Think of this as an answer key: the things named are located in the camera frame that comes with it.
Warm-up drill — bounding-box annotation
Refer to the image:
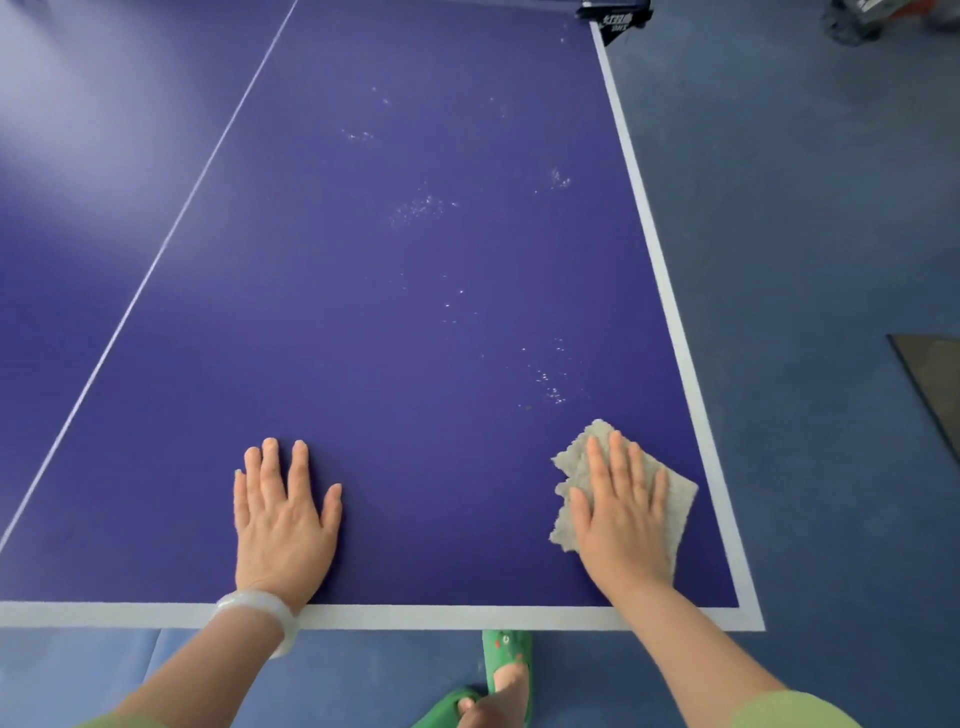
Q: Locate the person's left hand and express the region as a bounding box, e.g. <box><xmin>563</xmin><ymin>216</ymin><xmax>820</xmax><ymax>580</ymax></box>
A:
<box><xmin>233</xmin><ymin>437</ymin><xmax>344</xmax><ymax>616</ymax></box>

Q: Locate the person's right hand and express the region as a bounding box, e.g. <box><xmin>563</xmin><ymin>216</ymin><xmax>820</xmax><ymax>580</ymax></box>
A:
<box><xmin>568</xmin><ymin>431</ymin><xmax>674</xmax><ymax>609</ymax></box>

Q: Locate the grey cleaning cloth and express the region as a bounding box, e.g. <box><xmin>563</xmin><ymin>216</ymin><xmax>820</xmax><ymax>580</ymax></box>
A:
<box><xmin>548</xmin><ymin>418</ymin><xmax>700</xmax><ymax>586</ymax></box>

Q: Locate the person's right forearm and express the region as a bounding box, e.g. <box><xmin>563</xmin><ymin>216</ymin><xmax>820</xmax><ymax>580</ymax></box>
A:
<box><xmin>611</xmin><ymin>584</ymin><xmax>789</xmax><ymax>728</ymax></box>

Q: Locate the person's left forearm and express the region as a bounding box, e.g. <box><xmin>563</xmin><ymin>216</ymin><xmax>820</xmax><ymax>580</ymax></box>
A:
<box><xmin>112</xmin><ymin>611</ymin><xmax>290</xmax><ymax>728</ymax></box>

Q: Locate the person's right foot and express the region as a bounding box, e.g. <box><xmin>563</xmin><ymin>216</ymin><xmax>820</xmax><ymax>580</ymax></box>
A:
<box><xmin>487</xmin><ymin>662</ymin><xmax>531</xmax><ymax>728</ymax></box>

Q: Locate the blue table tennis table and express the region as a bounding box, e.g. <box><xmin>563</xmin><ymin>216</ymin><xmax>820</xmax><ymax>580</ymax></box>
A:
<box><xmin>0</xmin><ymin>0</ymin><xmax>766</xmax><ymax>633</ymax></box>

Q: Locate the green right slipper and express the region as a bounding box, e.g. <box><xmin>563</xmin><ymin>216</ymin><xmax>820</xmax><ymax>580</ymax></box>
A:
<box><xmin>481</xmin><ymin>629</ymin><xmax>535</xmax><ymax>725</ymax></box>

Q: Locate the green slipper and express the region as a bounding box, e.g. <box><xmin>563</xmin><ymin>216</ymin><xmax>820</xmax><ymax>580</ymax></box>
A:
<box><xmin>481</xmin><ymin>629</ymin><xmax>535</xmax><ymax>725</ymax></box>
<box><xmin>410</xmin><ymin>688</ymin><xmax>485</xmax><ymax>728</ymax></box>

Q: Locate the green left slipper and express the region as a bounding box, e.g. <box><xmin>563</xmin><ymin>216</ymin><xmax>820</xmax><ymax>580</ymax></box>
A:
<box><xmin>410</xmin><ymin>688</ymin><xmax>485</xmax><ymax>728</ymax></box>

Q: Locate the green right sleeve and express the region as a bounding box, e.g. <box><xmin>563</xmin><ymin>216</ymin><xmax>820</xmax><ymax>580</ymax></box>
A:
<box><xmin>727</xmin><ymin>691</ymin><xmax>864</xmax><ymax>728</ymax></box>

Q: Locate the dark floor mat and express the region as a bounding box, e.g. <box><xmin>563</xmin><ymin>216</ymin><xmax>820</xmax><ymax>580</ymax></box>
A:
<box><xmin>887</xmin><ymin>333</ymin><xmax>960</xmax><ymax>466</ymax></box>

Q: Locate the orange exercise bike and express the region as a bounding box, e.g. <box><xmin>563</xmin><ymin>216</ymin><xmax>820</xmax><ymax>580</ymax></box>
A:
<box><xmin>821</xmin><ymin>0</ymin><xmax>960</xmax><ymax>46</ymax></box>

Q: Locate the white jade bracelet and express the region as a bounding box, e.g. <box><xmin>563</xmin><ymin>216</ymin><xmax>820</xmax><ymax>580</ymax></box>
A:
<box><xmin>212</xmin><ymin>589</ymin><xmax>300</xmax><ymax>660</ymax></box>

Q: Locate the black net post clamp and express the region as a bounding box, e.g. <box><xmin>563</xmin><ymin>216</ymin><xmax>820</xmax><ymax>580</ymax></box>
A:
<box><xmin>575</xmin><ymin>0</ymin><xmax>655</xmax><ymax>48</ymax></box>

